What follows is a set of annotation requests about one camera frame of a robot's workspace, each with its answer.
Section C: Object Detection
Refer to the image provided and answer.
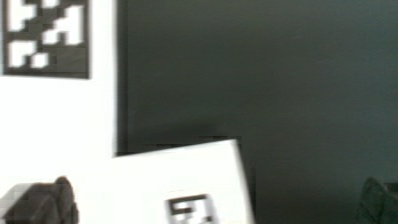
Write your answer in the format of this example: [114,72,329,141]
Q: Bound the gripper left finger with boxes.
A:
[0,176,78,224]

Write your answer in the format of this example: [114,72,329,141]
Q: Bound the white marker sheet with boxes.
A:
[0,0,117,191]

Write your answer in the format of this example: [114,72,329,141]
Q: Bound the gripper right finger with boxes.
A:
[355,177,398,224]

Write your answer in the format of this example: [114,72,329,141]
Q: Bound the small white door panel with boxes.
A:
[68,140,254,224]

